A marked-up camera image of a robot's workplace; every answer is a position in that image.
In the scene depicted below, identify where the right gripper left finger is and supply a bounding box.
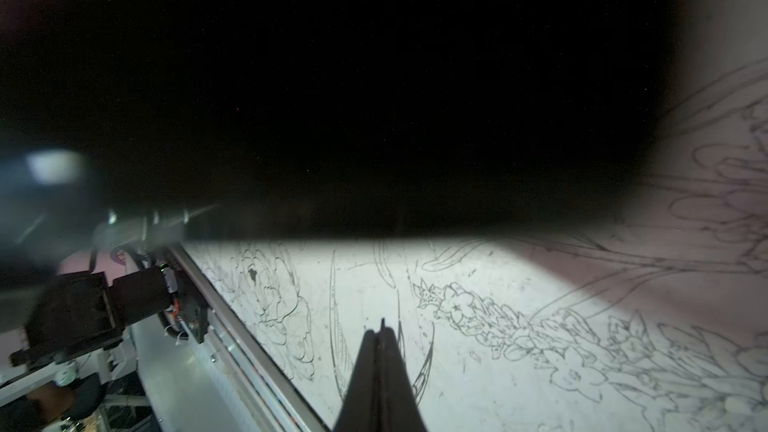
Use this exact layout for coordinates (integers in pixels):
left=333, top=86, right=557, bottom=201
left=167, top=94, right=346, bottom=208
left=333, top=330, right=379, bottom=432

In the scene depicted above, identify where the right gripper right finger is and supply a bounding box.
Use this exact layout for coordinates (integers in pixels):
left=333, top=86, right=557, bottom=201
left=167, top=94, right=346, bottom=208
left=377, top=320, right=426, bottom=432

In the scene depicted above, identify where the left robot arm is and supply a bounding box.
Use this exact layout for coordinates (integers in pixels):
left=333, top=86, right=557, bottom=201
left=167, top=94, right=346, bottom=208
left=1, top=0, right=674, bottom=331

